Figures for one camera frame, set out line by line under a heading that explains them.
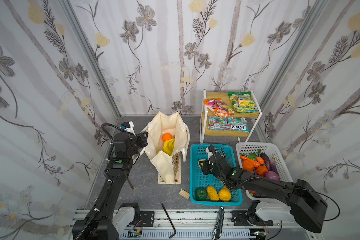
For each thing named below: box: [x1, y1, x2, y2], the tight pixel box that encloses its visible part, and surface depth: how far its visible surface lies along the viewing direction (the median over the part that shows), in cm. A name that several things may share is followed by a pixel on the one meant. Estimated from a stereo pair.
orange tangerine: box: [161, 132, 173, 142], surface depth 101 cm
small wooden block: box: [179, 188, 190, 199], surface depth 83 cm
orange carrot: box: [240, 155, 261, 168], surface depth 92 cm
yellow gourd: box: [218, 186, 232, 202], surface depth 79 cm
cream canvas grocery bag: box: [133, 111, 191, 185], surface depth 86 cm
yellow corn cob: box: [206, 185, 220, 202], surface depth 80 cm
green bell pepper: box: [195, 187, 208, 201], surface depth 80 cm
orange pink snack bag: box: [203, 98, 235, 117], surface depth 76 cm
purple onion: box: [265, 171, 280, 181], surface depth 81 cm
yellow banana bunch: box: [163, 135, 175, 156], surface depth 97 cm
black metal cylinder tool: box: [212, 206, 225, 240], surface depth 73 cm
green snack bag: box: [228, 91, 259, 114], surface depth 80 cm
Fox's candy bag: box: [208, 116, 250, 132], surface depth 94 cm
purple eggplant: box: [260, 152, 279, 175], surface depth 91 cm
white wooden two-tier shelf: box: [200, 89, 263, 143], surface depth 84 cm
